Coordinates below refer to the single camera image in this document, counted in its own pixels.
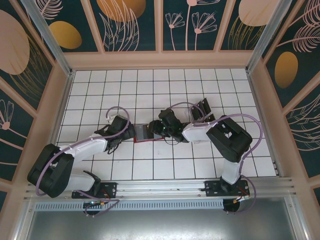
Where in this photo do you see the red leather card holder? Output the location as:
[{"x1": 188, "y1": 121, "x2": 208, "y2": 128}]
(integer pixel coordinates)
[{"x1": 133, "y1": 123, "x2": 167, "y2": 144}]

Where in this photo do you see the grey metal sheet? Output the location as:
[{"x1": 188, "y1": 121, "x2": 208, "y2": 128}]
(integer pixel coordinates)
[{"x1": 14, "y1": 209, "x2": 307, "y2": 240}]

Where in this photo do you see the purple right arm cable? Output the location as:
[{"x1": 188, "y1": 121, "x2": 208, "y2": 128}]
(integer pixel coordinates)
[{"x1": 167, "y1": 101, "x2": 263, "y2": 215}]

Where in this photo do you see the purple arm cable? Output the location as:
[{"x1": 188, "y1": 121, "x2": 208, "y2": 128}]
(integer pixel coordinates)
[
  {"x1": 36, "y1": 106, "x2": 131, "y2": 218},
  {"x1": 167, "y1": 101, "x2": 263, "y2": 215}
]

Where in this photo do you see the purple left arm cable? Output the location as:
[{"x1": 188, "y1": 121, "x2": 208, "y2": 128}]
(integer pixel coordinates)
[{"x1": 36, "y1": 106, "x2": 131, "y2": 218}]

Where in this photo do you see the aluminium frame beam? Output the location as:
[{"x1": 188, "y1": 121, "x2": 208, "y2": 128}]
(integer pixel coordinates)
[{"x1": 23, "y1": 176, "x2": 297, "y2": 201}]

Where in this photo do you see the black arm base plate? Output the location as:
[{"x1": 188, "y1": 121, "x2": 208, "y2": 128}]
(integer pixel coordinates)
[
  {"x1": 203, "y1": 179, "x2": 251, "y2": 198},
  {"x1": 71, "y1": 181, "x2": 118, "y2": 200}
]

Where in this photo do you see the aluminium table edge rail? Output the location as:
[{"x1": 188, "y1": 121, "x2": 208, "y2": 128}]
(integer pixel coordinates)
[
  {"x1": 246, "y1": 71, "x2": 285, "y2": 179},
  {"x1": 37, "y1": 71, "x2": 75, "y2": 182}
]

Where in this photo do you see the slotted grey cable duct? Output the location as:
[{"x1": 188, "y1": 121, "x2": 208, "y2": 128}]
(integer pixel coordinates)
[{"x1": 34, "y1": 199, "x2": 225, "y2": 211}]

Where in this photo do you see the aluminium corner post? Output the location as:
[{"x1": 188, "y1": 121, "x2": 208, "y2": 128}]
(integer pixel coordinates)
[
  {"x1": 244, "y1": 0, "x2": 295, "y2": 75},
  {"x1": 19, "y1": 0, "x2": 77, "y2": 77}
]

